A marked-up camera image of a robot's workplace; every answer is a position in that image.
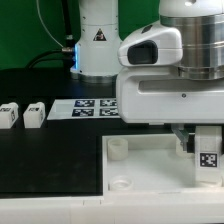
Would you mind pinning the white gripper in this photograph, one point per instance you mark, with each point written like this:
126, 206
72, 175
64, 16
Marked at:
158, 95

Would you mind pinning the white square tabletop part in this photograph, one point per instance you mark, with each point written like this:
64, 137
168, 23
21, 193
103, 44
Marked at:
147, 163

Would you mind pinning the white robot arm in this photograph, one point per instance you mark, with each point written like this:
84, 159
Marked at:
200, 22

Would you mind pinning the white L-shaped obstacle fence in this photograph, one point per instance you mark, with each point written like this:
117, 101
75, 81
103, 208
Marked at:
116, 208

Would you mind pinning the clear sheet with tags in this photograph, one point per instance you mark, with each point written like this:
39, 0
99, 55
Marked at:
83, 109

